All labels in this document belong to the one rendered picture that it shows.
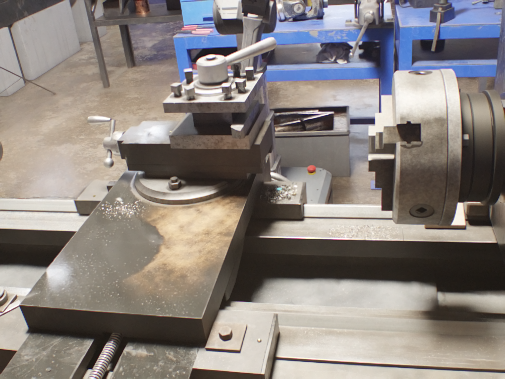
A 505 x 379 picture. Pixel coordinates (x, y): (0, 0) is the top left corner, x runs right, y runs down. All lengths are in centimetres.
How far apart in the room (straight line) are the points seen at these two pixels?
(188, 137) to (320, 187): 143
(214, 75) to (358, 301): 54
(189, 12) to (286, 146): 88
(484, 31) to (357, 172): 103
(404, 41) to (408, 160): 188
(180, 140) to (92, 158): 266
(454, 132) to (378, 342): 35
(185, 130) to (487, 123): 58
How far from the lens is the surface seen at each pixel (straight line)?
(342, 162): 303
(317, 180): 252
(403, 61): 268
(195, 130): 110
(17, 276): 144
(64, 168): 369
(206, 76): 109
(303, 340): 92
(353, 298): 115
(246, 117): 107
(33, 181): 364
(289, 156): 302
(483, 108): 87
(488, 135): 85
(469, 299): 120
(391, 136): 81
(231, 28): 206
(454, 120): 81
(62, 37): 640
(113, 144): 124
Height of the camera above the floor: 150
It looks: 29 degrees down
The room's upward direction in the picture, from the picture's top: 6 degrees counter-clockwise
